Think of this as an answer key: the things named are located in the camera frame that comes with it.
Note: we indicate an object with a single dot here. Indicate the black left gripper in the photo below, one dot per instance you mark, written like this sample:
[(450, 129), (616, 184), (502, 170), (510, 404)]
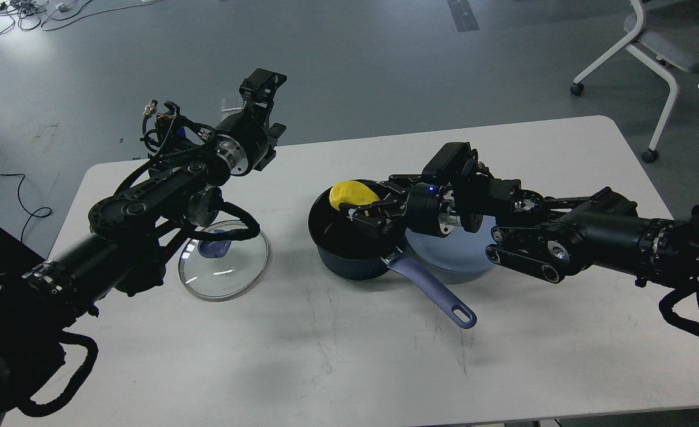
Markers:
[(244, 138)]

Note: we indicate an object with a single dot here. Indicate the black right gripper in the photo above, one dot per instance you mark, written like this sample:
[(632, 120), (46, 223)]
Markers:
[(406, 201)]

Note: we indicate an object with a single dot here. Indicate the glass lid with blue knob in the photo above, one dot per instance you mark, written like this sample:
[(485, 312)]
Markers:
[(219, 271)]

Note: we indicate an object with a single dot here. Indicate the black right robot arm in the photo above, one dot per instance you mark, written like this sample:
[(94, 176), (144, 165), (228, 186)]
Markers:
[(544, 237)]

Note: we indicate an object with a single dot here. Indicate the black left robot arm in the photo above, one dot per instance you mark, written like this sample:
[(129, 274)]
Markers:
[(173, 197)]

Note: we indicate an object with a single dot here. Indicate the dark blue saucepan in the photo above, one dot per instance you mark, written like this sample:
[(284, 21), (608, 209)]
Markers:
[(351, 255)]

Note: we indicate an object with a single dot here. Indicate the blue plate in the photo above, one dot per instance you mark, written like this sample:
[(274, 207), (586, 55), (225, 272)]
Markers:
[(458, 252)]

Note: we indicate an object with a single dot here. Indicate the white office chair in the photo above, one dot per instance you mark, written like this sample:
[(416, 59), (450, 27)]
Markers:
[(659, 37)]

